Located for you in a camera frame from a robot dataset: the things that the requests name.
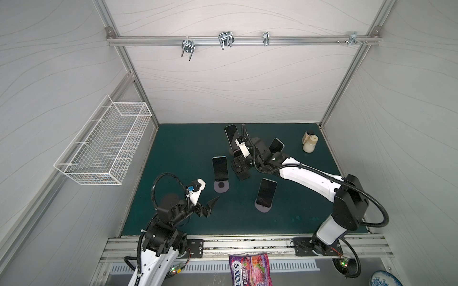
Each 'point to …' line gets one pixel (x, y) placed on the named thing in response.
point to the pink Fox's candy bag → (250, 269)
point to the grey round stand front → (262, 208)
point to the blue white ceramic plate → (383, 278)
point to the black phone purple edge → (276, 145)
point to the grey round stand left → (221, 186)
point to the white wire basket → (99, 152)
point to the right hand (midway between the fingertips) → (242, 152)
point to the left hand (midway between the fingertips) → (213, 187)
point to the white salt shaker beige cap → (309, 146)
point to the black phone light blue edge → (220, 168)
